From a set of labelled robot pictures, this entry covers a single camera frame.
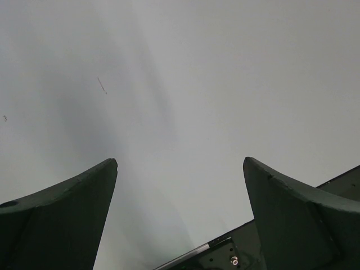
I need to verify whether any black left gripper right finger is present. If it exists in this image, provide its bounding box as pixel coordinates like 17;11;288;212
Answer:
243;157;359;269

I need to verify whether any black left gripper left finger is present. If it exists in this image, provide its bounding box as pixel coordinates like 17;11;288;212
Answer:
1;159;118;269

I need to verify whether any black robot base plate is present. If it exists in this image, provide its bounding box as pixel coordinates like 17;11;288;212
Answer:
153;165;360;270

